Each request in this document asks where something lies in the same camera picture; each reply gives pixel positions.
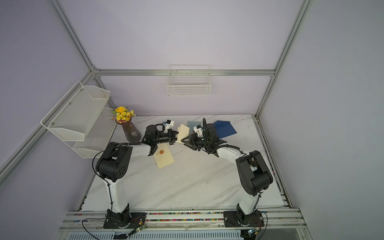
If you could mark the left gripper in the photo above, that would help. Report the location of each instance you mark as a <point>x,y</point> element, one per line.
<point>172,141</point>

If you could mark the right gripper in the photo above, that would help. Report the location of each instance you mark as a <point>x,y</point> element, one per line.
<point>193,137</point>

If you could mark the peach paper sheet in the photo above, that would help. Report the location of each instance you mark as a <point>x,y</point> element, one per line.
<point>183,132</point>

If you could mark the teal envelope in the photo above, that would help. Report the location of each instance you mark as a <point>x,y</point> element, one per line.
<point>192,124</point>

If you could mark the cream envelope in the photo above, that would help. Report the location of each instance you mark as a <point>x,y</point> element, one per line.
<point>163,156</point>

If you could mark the dark blue envelope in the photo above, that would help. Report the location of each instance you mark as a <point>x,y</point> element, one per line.
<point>224,129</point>

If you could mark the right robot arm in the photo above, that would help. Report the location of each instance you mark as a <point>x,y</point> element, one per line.
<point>254,174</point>

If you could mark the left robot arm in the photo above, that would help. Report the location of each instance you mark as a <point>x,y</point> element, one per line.
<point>114,161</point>

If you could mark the dark glass vase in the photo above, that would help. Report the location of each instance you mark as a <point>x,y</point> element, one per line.
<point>132,134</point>

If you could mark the yellow flower bouquet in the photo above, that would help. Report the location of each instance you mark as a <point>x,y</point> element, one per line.
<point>122,115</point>

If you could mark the white mesh two-tier shelf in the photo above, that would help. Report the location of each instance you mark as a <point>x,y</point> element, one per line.
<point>82,120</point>

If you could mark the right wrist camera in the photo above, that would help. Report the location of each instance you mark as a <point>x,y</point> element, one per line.
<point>199,131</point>

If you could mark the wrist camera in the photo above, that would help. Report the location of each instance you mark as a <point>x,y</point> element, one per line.
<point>199,131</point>
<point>169,124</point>

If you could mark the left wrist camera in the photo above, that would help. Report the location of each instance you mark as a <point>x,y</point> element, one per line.
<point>169,124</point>

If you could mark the white wire wall basket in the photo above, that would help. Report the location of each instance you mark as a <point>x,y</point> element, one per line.
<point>189,80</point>

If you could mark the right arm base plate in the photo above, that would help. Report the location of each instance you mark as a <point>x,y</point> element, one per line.
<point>238,219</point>

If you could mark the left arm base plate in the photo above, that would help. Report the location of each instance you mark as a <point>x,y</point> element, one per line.
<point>124,220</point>

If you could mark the aluminium front rail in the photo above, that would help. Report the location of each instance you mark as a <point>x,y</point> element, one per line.
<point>271,224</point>

